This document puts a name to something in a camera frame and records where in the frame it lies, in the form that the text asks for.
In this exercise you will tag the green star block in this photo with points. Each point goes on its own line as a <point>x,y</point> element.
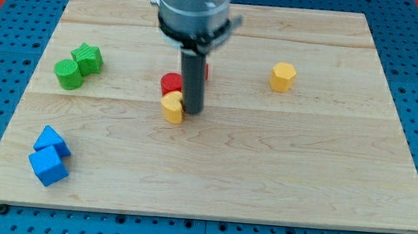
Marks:
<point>88,59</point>

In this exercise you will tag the green circle block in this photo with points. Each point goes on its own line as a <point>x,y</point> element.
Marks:
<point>68,74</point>

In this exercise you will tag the blue triangle block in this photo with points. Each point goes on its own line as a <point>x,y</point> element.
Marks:
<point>49,137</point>

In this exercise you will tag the red block behind rod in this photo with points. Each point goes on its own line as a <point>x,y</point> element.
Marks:
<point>207,72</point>

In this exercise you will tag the light wooden board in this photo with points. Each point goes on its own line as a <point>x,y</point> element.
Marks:
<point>329,153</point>

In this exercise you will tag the yellow heart block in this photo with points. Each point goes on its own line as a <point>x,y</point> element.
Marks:
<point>172,107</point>

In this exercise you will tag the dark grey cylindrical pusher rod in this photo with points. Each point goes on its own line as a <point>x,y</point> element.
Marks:
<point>193,71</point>

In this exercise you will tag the yellow hexagon block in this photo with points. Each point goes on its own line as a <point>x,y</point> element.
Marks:
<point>282,77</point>

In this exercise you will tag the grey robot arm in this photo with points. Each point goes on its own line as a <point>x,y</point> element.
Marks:
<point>195,28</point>

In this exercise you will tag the blue cube block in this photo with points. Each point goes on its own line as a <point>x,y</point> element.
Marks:
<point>48,166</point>

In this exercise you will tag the red circle block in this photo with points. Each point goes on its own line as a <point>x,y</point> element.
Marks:
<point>171,82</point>

